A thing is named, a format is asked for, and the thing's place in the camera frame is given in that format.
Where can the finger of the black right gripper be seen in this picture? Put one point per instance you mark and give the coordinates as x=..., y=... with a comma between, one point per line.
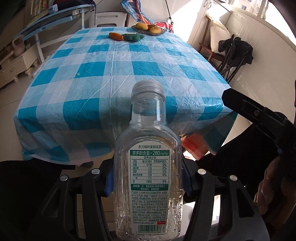
x=261, y=116

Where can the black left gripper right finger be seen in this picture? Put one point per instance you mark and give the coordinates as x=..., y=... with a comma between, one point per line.
x=223, y=210

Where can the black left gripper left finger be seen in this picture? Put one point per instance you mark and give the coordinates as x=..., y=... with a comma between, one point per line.
x=62, y=205

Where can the clear plastic tea bottle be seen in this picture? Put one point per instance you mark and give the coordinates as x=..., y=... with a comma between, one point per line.
x=148, y=196

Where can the green plush toy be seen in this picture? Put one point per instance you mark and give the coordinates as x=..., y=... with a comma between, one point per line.
x=133, y=37

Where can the orange carrot plush toy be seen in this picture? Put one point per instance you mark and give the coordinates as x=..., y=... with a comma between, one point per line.
x=116, y=36

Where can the right hand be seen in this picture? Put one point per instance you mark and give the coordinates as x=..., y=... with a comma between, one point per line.
x=275, y=195

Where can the wooden chair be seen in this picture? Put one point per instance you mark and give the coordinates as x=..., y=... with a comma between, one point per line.
x=212, y=56

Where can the white chair cushion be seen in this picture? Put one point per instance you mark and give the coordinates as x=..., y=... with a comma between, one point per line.
x=218, y=32

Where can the blue white checkered tablecloth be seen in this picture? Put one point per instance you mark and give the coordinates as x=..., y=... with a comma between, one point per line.
x=79, y=102

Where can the yellow mango front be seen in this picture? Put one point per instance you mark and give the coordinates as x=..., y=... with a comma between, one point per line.
x=155, y=30

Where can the yellow mango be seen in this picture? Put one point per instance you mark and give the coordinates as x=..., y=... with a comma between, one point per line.
x=155, y=30
x=141, y=26

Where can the dark fruit bowl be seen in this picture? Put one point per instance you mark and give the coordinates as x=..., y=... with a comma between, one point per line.
x=147, y=32

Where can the brown fruit back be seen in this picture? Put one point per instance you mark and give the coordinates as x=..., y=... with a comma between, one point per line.
x=151, y=26

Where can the yellow mango left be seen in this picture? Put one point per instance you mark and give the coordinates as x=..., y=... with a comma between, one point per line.
x=141, y=26

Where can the colourful hanging cloth bag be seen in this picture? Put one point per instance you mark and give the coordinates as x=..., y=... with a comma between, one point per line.
x=150, y=12

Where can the white tv cabinet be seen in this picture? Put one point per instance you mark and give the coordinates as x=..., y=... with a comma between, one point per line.
x=13, y=66

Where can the pink kettlebell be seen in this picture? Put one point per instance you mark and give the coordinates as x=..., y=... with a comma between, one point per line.
x=18, y=46

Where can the blue adjustable study desk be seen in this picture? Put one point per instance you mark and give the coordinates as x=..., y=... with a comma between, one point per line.
x=56, y=15

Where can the row of books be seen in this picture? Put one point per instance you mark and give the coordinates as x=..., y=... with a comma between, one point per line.
x=38, y=6

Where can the navy red backpack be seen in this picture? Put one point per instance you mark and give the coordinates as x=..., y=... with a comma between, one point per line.
x=65, y=4

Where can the white wall cabinet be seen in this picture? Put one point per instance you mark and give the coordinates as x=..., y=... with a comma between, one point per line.
x=191, y=17

